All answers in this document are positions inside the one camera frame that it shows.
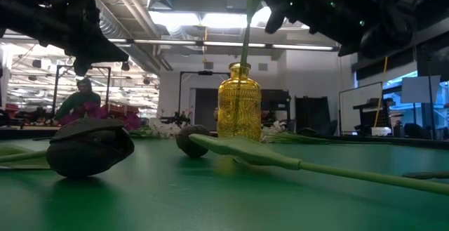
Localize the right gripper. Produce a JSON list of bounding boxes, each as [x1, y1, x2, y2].
[[262, 0, 380, 46]]

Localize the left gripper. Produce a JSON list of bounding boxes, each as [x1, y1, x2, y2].
[[48, 0, 129, 78]]

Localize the dark purple tulip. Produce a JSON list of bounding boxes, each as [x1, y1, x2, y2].
[[175, 124, 449, 196], [0, 117, 135, 180]]

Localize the white blossom spray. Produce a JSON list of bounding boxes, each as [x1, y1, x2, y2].
[[131, 117, 187, 140], [261, 120, 337, 145]]

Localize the yellow glass vase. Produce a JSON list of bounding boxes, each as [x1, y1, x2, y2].
[[217, 62, 262, 142]]

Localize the person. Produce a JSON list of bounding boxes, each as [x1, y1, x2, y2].
[[54, 77, 102, 121]]

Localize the black cabinet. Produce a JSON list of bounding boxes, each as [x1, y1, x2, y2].
[[294, 95, 333, 136]]

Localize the white sign panel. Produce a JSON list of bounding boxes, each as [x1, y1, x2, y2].
[[401, 75, 442, 105]]

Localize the green table mat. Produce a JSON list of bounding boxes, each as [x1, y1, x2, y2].
[[0, 138, 449, 231]]

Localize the black gantry frame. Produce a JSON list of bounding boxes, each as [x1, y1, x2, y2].
[[177, 70, 231, 124], [52, 65, 112, 126]]

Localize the corrugated silver ceiling duct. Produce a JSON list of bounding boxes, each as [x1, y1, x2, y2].
[[68, 0, 162, 74]]

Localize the yellow hanging cable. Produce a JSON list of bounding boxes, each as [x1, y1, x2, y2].
[[373, 55, 389, 128]]

